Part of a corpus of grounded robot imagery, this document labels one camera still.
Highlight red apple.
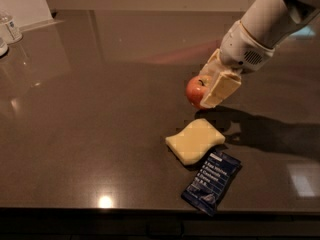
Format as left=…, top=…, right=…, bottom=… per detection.
left=185, top=75, right=212, bottom=110

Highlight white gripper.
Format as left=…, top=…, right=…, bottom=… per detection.
left=199, top=20, right=275, bottom=108

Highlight white board leaning on wall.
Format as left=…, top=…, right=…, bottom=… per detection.
left=0, top=0, right=52, bottom=27

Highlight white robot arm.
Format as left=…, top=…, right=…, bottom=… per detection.
left=200, top=0, right=320, bottom=108

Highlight dark blue snack packet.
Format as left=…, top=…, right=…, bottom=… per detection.
left=181, top=149, right=241, bottom=216

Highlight white container at left edge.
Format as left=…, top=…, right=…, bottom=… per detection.
left=0, top=37, right=8, bottom=57

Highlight clear plastic water bottle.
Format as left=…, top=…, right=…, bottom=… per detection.
left=0, top=11, right=23, bottom=44

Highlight yellow sponge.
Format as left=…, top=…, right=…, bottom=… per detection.
left=165, top=119, right=225, bottom=166

